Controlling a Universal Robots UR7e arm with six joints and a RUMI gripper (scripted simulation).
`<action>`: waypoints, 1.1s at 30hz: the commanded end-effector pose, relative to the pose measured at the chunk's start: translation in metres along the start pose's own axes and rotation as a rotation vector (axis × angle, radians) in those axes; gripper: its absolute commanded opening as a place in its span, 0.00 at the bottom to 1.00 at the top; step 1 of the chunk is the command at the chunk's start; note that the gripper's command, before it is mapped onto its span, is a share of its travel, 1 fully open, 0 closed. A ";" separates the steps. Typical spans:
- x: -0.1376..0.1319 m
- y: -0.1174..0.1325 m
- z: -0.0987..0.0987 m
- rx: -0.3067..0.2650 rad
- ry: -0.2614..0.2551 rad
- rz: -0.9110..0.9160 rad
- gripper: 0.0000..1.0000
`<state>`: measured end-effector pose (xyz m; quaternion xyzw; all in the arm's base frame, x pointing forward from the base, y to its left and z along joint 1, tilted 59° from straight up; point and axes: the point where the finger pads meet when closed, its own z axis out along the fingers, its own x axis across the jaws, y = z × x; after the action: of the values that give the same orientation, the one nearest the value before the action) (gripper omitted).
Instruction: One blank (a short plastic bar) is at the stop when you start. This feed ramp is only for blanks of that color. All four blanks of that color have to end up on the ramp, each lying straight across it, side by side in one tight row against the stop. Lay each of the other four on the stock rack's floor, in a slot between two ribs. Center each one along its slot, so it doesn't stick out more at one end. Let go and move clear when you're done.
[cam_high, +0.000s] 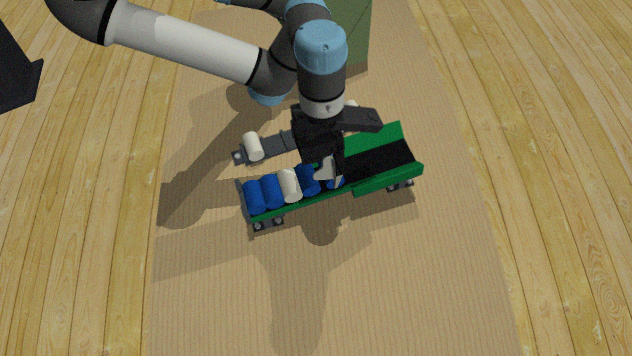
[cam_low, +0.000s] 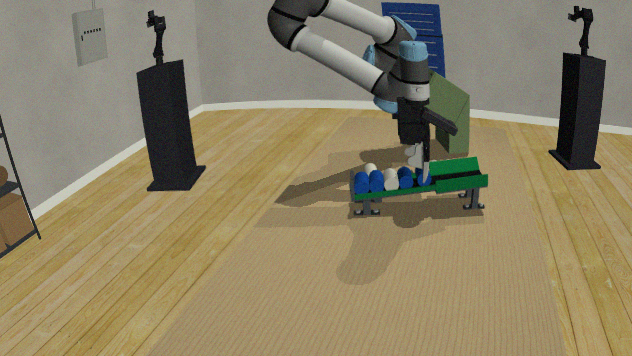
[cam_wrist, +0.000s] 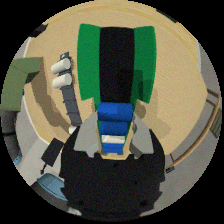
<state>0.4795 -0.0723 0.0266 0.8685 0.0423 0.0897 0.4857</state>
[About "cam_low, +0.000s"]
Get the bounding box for blue plastic bar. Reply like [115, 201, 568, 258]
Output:
[397, 166, 413, 189]
[369, 170, 384, 192]
[354, 171, 369, 194]
[415, 168, 431, 186]

